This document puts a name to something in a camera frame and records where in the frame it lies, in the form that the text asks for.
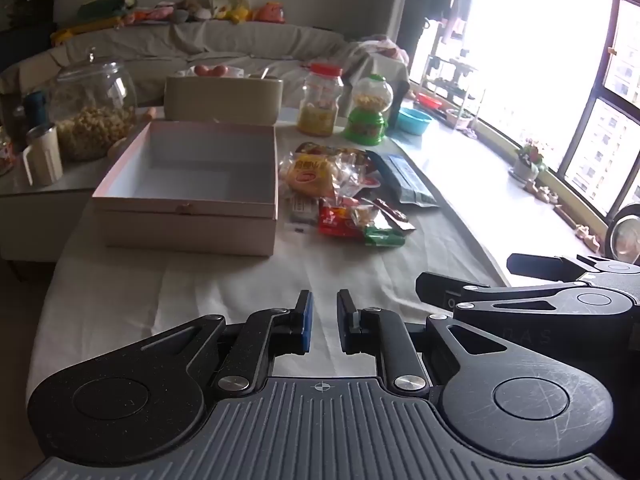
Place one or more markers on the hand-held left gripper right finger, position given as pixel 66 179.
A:
pixel 345 325

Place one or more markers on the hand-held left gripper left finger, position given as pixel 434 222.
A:
pixel 305 324

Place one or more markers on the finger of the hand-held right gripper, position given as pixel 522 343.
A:
pixel 440 290
pixel 545 264

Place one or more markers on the green snack packet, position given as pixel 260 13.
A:
pixel 384 237

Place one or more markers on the dark brown small packet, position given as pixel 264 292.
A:
pixel 395 212

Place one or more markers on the red yellow snack packet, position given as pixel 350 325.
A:
pixel 337 217

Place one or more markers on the dark blue snack packet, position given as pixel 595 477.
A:
pixel 402 180

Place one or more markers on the clear candy packet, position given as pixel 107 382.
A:
pixel 357 172

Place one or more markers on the yellow bread packet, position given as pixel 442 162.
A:
pixel 309 175

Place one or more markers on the pink cardboard box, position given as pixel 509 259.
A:
pixel 200 175

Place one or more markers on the glass jar with puffed snacks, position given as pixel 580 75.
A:
pixel 95 120

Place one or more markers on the round black framed mirror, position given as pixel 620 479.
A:
pixel 625 237

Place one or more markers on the small potted plant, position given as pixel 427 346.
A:
pixel 530 160

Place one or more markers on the white tablecloth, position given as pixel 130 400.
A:
pixel 200 290

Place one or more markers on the black framed window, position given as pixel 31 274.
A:
pixel 582 110

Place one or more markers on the white flower pot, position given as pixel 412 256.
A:
pixel 457 117

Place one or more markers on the blue bowl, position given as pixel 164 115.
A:
pixel 414 121

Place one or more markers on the red bowl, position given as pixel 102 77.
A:
pixel 429 101

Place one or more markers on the green candy dispenser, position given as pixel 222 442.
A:
pixel 367 110

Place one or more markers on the metal balcony rack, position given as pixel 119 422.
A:
pixel 452 77

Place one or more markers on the plastic jar with red lid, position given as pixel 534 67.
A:
pixel 320 105

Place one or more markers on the beige rectangular container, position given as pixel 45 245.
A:
pixel 222 100

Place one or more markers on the pink white blanket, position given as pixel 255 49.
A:
pixel 380 50

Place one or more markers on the brown egg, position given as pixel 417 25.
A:
pixel 218 71
pixel 201 70

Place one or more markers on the dark curtain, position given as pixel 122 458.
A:
pixel 415 5

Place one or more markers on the white side cabinet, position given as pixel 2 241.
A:
pixel 35 225

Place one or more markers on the sofa with beige cover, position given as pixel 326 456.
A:
pixel 225 42

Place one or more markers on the beige mug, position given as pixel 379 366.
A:
pixel 44 157

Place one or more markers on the orange plush toy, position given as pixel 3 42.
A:
pixel 269 14

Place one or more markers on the white yellow bag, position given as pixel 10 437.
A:
pixel 230 2

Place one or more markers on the grey plush toy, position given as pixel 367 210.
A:
pixel 192 10

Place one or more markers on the red label jar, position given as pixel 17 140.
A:
pixel 6 152

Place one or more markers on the blue thermos bottle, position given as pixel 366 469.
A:
pixel 36 107

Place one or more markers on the pink plush toy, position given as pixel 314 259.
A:
pixel 152 12

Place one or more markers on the yellow plush toy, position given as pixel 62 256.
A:
pixel 85 29

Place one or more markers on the green plush toy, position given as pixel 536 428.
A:
pixel 107 6

